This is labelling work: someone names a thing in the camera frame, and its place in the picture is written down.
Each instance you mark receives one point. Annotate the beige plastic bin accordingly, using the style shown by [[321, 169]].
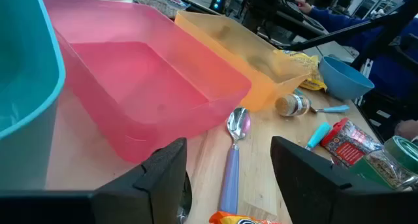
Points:
[[261, 93]]

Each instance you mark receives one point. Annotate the red spice tin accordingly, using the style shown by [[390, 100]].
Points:
[[347, 145]]

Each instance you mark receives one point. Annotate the teal plastic bin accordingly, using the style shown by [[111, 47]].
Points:
[[19, 70]]

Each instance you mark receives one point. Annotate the small brown spice jar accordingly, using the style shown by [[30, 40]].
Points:
[[290, 105]]

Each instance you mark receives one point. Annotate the crinkled foil snack packet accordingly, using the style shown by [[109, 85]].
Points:
[[160, 3]]

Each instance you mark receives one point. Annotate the green lid spice jar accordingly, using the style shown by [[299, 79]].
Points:
[[385, 166]]

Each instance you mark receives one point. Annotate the pink plastic bin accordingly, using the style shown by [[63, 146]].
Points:
[[137, 87]]

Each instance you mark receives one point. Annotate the blue bowl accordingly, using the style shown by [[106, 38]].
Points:
[[343, 83]]

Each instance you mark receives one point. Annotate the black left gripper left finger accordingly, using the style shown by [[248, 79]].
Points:
[[153, 191]]

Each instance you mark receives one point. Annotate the person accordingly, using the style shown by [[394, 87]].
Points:
[[339, 21]]

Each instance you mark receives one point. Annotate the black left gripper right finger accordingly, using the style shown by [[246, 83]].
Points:
[[303, 185]]

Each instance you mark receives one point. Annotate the person's hand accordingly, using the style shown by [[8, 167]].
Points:
[[406, 129]]

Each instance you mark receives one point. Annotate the orange red ramen packet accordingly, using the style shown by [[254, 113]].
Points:
[[235, 219]]

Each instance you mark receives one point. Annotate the yellow ramen packet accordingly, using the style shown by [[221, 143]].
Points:
[[310, 62]]

